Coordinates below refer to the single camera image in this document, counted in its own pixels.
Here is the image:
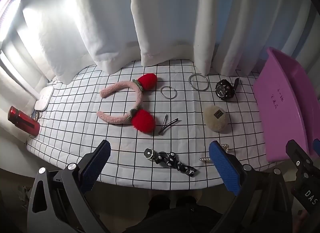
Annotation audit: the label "pink strawberry plush headband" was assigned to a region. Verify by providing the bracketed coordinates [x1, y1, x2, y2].
[97, 73, 158, 133]

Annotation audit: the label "person's dark pants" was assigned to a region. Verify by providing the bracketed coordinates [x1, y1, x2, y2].
[122, 193, 225, 233]

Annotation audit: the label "beige plush hair clip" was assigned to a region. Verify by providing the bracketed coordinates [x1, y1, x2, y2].
[204, 105, 230, 132]

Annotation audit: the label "black dotted bow hair tie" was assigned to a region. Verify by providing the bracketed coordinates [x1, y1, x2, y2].
[144, 148, 197, 178]

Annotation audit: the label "large silver bangle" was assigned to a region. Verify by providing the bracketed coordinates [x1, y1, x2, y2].
[188, 74, 209, 91]

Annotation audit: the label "pearl hair accessory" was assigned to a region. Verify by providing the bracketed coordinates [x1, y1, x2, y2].
[198, 143, 230, 164]

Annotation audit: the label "black wristwatch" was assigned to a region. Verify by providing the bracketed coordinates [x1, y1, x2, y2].
[215, 77, 240, 102]

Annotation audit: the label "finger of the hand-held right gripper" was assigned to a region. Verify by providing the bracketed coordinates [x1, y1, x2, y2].
[312, 138, 320, 157]
[286, 139, 314, 175]

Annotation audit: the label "white curtain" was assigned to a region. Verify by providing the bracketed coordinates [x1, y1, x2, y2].
[0, 0, 320, 84]

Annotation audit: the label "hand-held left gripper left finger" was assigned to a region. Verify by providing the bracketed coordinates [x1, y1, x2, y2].
[27, 140, 112, 233]

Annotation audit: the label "white flat device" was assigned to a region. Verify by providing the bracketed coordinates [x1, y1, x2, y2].
[34, 86, 54, 111]

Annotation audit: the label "small silver ring bangle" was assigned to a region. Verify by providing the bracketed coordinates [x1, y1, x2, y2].
[160, 86, 178, 99]

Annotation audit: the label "pink plastic basin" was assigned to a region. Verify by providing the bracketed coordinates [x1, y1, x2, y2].
[252, 46, 320, 163]

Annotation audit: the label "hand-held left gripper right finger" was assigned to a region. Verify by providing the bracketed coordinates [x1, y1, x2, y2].
[209, 140, 293, 233]

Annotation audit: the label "red bottle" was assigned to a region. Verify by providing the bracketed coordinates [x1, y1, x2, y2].
[7, 106, 40, 137]

